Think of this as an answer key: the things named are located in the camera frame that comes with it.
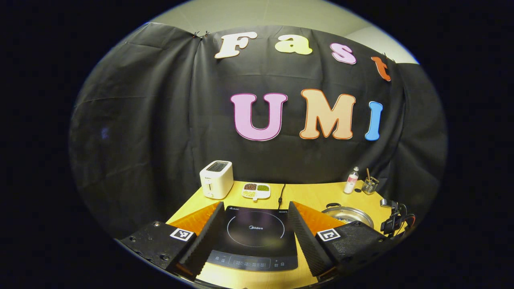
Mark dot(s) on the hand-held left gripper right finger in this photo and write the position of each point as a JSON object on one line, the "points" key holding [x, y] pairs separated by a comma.
{"points": [[307, 241]]}

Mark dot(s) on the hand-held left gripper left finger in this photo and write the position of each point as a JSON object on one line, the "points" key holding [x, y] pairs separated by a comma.
{"points": [[209, 237]]}

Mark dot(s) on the black induction cooktop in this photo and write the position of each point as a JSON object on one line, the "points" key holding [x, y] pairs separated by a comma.
{"points": [[255, 241]]}

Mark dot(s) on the small clear glass holder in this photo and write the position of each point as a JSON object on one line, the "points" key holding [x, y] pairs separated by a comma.
{"points": [[370, 187]]}

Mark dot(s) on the thin wooden stick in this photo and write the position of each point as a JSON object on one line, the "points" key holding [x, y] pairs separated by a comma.
{"points": [[368, 173]]}

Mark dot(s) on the white bottle with pink label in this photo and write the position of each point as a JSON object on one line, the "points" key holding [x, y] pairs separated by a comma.
{"points": [[350, 184]]}

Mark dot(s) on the white toaster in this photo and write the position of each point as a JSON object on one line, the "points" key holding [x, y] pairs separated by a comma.
{"points": [[217, 180]]}

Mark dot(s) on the white divided dish of beans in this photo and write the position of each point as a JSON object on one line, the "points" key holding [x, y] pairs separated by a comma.
{"points": [[257, 192]]}

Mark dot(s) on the black backdrop cloth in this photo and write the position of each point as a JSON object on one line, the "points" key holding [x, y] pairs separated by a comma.
{"points": [[160, 120]]}

